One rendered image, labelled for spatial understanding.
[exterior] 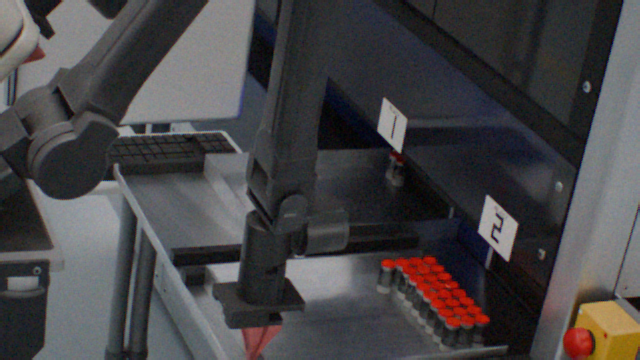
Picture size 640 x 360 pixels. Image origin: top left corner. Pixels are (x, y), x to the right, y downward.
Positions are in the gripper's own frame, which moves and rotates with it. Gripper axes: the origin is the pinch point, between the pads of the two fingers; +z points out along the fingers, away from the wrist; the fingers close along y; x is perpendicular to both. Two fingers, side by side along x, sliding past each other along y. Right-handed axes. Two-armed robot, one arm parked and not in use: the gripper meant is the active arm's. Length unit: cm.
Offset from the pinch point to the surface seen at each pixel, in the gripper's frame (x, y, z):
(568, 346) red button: -17.5, 34.7, -8.4
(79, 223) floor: 195, 29, 92
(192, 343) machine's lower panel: 113, 36, 80
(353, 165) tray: 54, 39, 3
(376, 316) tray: 8.8, 22.3, 2.6
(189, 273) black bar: 20.8, -1.4, 0.4
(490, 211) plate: 10.1, 38.1, -12.3
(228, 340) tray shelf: 6.9, -0.3, 2.4
